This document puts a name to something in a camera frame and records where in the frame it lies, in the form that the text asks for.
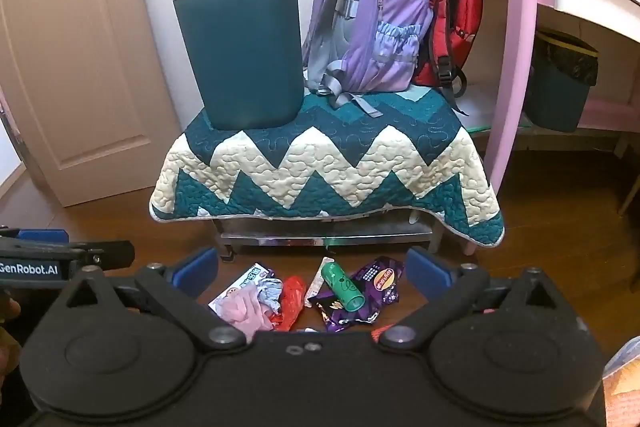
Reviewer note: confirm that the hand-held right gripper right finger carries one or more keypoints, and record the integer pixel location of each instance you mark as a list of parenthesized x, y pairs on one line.
[(427, 272)]

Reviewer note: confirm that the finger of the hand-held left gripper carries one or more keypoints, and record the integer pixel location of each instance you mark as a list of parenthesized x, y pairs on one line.
[(45, 235), (105, 254)]

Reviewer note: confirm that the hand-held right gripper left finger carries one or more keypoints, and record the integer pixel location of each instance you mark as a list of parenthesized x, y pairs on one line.
[(196, 266)]

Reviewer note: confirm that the white wet wipe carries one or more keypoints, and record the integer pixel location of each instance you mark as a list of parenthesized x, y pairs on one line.
[(270, 292)]

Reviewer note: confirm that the green cylinder tube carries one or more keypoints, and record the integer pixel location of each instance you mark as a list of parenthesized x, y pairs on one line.
[(342, 287)]

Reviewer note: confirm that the red plastic wrapper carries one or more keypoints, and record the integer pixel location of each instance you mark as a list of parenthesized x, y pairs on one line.
[(292, 302)]

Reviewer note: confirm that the dark teal trash bin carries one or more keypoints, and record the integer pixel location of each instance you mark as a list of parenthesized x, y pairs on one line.
[(240, 52)]

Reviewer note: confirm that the person's left hand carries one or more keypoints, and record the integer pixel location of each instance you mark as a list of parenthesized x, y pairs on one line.
[(7, 322)]

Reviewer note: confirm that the white printed snack packet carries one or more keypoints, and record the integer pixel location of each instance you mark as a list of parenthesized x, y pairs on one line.
[(250, 278)]

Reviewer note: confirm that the crumpled pink tissue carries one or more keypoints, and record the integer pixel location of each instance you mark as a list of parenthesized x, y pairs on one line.
[(240, 309)]

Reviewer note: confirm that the dark purple snack bag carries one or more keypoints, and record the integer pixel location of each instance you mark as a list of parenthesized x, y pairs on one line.
[(340, 318)]

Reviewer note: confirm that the white stick packet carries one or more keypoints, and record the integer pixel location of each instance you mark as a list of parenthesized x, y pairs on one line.
[(316, 282)]

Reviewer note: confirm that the teal cream zigzag quilted blanket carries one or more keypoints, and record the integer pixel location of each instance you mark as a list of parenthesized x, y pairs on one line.
[(320, 167)]

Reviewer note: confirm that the green floor mat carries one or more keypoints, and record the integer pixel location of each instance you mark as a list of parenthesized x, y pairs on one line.
[(487, 127)]

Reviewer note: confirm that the beige wooden door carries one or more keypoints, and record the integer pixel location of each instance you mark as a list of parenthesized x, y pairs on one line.
[(75, 57)]

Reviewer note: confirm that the dark bin with black bag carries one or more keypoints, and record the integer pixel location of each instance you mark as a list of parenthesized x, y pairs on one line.
[(555, 97)]

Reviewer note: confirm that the wooden chair leg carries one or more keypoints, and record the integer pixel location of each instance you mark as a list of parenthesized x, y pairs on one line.
[(630, 192)]

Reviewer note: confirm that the orange patterned cloth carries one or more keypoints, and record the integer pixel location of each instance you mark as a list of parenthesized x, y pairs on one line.
[(622, 382)]

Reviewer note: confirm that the red backpack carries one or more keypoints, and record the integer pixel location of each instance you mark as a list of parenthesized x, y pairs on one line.
[(457, 32)]

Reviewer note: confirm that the pink desk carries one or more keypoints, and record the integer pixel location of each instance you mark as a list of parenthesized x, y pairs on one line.
[(515, 32)]

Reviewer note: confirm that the purple backpack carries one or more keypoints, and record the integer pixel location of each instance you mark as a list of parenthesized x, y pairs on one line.
[(380, 7)]

